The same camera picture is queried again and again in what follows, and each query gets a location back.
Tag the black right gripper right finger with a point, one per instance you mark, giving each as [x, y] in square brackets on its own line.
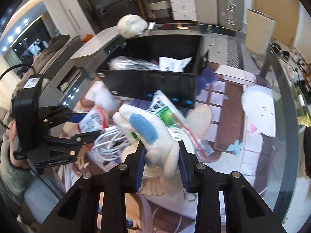
[245, 210]

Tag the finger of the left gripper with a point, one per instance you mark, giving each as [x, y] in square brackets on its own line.
[73, 116]
[75, 142]

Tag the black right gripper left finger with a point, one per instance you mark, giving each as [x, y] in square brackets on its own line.
[78, 209]

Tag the red white packet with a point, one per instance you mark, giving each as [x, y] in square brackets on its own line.
[94, 120]

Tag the white plush with blue patch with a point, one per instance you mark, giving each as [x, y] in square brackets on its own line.
[162, 149]

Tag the sofa with blankets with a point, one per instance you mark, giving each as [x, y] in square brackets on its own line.
[59, 51]

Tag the white plastic bag in box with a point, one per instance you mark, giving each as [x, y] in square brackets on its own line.
[129, 63]

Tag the green white packet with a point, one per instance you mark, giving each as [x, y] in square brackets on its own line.
[165, 109]

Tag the anime print mat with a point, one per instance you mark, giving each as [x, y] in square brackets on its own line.
[238, 143]

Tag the white ghost plush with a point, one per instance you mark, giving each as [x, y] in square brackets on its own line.
[257, 103]

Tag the black storage box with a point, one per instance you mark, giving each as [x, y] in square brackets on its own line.
[179, 87]

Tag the white packet in box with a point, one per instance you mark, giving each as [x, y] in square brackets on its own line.
[173, 65]

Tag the white round plush on table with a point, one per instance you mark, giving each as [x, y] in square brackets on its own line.
[131, 25]

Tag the blue plush toy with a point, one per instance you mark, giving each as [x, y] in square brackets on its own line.
[206, 78]

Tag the cardboard sheet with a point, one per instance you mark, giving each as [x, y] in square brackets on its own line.
[259, 30]

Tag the beige suitcase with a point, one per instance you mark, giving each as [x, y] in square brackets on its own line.
[207, 11]

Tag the silver suitcase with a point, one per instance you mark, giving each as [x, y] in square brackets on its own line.
[231, 14]

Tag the wooden door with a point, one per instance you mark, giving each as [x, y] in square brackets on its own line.
[285, 13]

